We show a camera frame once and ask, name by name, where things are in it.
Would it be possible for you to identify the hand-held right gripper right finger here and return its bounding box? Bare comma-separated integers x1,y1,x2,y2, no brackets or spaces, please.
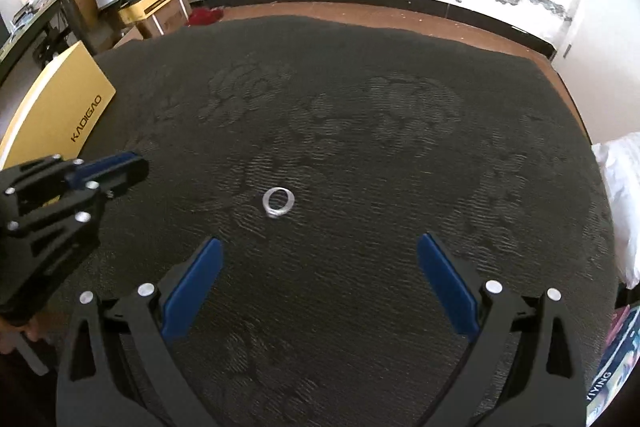
417,233,587,427

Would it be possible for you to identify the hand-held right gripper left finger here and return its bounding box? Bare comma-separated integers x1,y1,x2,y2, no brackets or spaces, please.
56,237,236,427

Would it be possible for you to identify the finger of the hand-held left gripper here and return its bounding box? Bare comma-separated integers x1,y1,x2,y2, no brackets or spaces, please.
0,158,150,258
0,152,140,208

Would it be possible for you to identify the large yellow cardboard box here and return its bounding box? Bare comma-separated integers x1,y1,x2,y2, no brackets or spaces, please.
0,40,117,171

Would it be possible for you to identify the silver ring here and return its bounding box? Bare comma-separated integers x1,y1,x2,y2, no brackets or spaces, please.
262,187,295,218

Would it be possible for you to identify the person's left hand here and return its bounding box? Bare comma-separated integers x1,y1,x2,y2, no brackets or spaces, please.
0,313,44,356

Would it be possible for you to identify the dark desk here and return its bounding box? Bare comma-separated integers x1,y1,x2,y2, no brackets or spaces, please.
0,0,89,84

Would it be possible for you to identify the dark floral patterned mat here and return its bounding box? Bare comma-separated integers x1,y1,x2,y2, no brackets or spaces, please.
65,15,619,427

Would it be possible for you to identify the small yellow box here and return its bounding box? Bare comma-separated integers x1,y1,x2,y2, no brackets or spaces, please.
117,0,177,26

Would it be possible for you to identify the red cloth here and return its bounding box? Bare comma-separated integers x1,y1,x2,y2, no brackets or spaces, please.
187,7,226,28

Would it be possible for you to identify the colourful printed box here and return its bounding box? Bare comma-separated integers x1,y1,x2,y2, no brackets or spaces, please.
585,302,640,427

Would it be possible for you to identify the white printed plastic bag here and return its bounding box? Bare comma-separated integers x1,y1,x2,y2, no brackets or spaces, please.
591,133,640,291

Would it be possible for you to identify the white door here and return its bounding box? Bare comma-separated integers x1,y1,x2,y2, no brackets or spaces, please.
550,0,640,148

